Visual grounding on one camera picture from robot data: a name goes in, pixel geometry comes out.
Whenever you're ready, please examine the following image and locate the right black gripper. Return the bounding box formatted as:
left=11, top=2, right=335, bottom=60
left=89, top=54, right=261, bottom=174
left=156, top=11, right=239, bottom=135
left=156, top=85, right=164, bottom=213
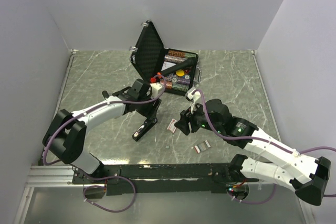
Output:
left=174, top=99, right=223, bottom=135

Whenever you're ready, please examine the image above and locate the black stapler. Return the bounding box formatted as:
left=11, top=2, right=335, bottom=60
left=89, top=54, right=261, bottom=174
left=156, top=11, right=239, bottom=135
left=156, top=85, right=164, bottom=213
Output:
left=132, top=118, right=158, bottom=142

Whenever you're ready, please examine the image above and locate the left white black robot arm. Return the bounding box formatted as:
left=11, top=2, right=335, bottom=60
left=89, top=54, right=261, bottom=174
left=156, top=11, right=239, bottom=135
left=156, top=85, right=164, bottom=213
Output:
left=43, top=79, right=165, bottom=183

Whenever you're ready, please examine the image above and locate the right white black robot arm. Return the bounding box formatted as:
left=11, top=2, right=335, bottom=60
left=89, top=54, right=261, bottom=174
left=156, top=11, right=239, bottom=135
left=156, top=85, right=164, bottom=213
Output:
left=174, top=99, right=331, bottom=206

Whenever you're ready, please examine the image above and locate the striped staple strip pack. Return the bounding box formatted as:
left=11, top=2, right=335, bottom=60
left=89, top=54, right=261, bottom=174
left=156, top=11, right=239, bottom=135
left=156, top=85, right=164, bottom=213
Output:
left=194, top=140, right=211, bottom=154

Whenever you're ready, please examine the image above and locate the black poker chip case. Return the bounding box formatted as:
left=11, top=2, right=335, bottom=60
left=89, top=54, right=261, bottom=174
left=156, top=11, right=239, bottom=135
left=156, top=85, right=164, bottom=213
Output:
left=130, top=20, right=201, bottom=95

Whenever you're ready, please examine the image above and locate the yellow poker chip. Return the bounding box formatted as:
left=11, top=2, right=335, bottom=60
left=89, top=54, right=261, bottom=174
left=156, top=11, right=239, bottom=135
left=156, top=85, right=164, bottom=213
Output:
left=176, top=69, right=185, bottom=77

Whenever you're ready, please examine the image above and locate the black marker orange cap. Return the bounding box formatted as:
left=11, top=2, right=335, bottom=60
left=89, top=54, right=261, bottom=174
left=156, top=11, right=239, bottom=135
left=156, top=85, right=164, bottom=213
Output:
left=157, top=57, right=197, bottom=77

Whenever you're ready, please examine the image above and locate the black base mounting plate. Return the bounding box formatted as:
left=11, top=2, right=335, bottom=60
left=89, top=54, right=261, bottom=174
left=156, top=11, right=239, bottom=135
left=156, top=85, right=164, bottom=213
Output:
left=72, top=163, right=258, bottom=196

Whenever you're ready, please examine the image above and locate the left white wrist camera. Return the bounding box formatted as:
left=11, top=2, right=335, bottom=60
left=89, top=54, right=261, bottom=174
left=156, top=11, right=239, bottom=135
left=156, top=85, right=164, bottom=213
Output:
left=150, top=77, right=165, bottom=99

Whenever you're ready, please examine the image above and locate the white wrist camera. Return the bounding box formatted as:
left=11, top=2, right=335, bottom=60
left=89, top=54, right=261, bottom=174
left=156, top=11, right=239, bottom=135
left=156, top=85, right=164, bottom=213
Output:
left=185, top=87, right=202, bottom=113
left=150, top=77, right=165, bottom=99

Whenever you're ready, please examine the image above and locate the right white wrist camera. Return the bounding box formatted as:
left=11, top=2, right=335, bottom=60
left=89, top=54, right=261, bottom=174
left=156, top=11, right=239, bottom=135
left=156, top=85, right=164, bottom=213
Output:
left=185, top=87, right=202, bottom=113

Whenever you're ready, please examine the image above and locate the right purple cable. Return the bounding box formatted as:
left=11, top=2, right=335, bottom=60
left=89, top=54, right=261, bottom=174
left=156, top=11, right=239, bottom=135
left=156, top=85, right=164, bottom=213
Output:
left=187, top=89, right=336, bottom=205

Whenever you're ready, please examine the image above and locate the aluminium rail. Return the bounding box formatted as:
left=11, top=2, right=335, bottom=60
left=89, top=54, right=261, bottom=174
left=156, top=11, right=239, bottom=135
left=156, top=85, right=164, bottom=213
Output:
left=25, top=165, right=74, bottom=187

